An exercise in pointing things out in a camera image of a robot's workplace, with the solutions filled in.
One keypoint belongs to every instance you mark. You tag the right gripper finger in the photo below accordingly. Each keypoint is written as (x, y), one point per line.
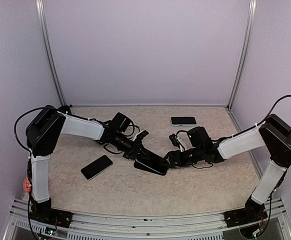
(172, 156)
(166, 164)

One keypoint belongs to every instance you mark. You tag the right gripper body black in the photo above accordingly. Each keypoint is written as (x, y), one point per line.
(187, 160)

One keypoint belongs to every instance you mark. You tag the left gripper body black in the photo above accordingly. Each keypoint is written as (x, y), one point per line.
(130, 150)

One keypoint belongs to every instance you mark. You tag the black phone case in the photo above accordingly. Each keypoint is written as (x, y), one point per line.
(162, 170)

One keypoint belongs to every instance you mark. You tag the light blue phone case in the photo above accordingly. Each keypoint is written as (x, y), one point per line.
(183, 121)

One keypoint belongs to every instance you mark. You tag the black phone teal edge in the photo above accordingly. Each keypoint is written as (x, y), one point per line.
(183, 120)

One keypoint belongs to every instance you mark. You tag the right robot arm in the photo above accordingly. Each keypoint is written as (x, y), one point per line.
(272, 134)

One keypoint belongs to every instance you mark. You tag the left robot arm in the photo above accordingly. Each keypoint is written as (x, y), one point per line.
(45, 130)

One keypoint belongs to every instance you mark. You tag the dark green mug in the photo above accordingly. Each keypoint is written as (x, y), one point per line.
(66, 109)

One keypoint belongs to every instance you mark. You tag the red patterned round coaster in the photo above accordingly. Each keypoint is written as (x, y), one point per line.
(27, 185)

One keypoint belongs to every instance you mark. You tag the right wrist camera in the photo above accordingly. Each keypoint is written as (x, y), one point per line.
(177, 142)

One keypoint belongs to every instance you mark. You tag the front aluminium rail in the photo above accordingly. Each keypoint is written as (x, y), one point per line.
(97, 226)

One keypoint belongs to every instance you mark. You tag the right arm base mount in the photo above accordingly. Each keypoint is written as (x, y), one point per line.
(251, 212)

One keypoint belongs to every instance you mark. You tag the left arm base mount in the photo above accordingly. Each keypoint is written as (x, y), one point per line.
(44, 213)

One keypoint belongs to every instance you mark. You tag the right aluminium frame post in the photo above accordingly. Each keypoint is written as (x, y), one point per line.
(243, 54)

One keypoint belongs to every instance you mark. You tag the aluminium frame post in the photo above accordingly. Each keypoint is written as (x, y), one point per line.
(243, 54)
(48, 51)

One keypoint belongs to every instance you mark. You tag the left aluminium frame post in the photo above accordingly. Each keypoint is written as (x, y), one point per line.
(48, 51)

